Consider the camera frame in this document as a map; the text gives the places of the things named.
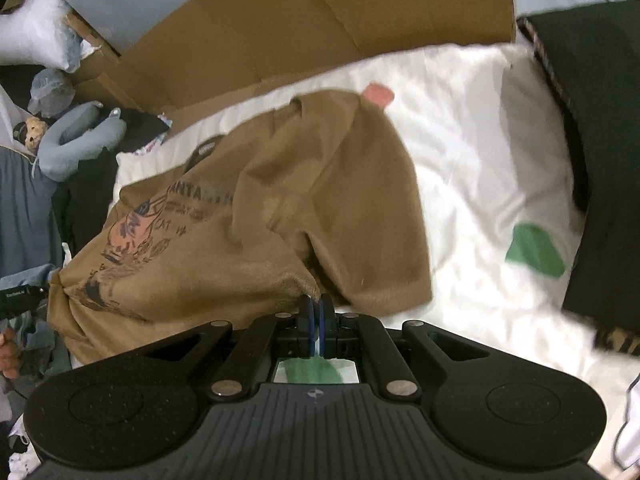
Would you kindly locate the dark cushion with striped trim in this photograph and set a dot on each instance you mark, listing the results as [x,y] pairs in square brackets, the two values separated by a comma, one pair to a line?
[600,110]

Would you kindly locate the light blue jeans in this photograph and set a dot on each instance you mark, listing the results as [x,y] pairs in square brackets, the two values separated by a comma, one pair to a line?
[35,345]

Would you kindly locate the brown cardboard box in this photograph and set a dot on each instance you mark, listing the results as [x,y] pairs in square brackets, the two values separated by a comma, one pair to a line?
[275,20]

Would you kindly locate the black garment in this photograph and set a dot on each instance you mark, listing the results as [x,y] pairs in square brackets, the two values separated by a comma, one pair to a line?
[90,195]

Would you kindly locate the grey neck pillow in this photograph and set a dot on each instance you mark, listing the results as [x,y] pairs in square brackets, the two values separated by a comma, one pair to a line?
[60,155]

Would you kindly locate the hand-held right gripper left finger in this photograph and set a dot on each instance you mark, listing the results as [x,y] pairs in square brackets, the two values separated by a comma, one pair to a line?
[309,317]

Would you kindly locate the white stuffing bag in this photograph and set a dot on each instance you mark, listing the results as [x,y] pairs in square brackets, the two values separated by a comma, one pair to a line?
[35,25]

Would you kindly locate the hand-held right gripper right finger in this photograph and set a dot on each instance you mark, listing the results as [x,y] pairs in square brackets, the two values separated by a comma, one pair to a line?
[326,317]

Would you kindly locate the small plush bear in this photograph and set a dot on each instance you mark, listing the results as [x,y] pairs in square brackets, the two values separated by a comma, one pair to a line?
[34,132]

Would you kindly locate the person's left hand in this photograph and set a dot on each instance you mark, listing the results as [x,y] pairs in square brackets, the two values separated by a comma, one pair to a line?
[9,355]

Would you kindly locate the brown printed t-shirt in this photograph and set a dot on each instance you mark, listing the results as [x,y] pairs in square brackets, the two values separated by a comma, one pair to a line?
[310,200]

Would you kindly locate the clear plastic wrapped bundle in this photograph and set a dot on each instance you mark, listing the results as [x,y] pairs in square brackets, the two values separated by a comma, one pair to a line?
[50,87]

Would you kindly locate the grey blanket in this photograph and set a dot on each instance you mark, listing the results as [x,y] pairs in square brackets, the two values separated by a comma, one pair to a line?
[25,210]

